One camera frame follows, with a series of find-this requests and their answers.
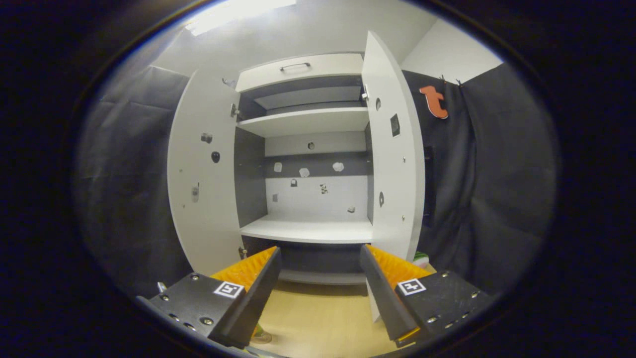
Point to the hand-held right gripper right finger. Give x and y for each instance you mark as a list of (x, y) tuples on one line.
[(385, 303)]

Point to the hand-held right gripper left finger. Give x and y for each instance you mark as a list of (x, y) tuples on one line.
[(258, 298)]

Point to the round coaster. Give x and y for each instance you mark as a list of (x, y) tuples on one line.
[(264, 339)]

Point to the white cabinet door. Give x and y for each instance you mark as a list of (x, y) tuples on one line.
[(395, 199), (203, 223)]

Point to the white cabinet shelf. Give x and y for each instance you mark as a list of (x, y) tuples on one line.
[(308, 97), (308, 122), (308, 229)]

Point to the white cabinet drawer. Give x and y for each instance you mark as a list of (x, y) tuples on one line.
[(323, 69)]

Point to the green and white object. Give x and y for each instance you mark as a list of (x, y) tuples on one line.
[(421, 259)]

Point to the black backdrop cloth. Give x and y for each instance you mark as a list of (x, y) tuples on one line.
[(497, 174)]

